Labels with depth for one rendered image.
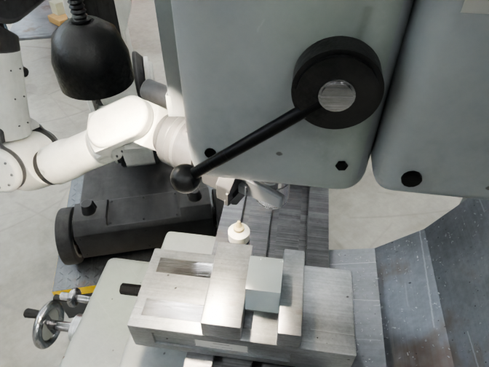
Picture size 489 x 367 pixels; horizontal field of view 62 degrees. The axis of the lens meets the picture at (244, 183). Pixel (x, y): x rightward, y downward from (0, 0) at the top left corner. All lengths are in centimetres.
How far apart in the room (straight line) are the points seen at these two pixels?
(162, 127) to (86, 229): 87
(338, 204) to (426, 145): 190
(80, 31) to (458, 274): 67
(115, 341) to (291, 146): 70
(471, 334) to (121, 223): 105
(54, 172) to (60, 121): 229
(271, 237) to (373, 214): 144
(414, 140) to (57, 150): 56
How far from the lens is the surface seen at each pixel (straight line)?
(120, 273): 108
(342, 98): 32
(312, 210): 91
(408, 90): 35
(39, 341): 115
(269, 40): 34
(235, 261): 68
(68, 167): 74
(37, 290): 211
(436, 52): 33
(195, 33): 35
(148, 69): 122
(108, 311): 103
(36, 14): 389
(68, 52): 41
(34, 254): 224
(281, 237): 85
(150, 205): 144
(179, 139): 59
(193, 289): 70
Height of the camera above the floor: 162
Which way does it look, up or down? 44 degrees down
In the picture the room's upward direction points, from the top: straight up
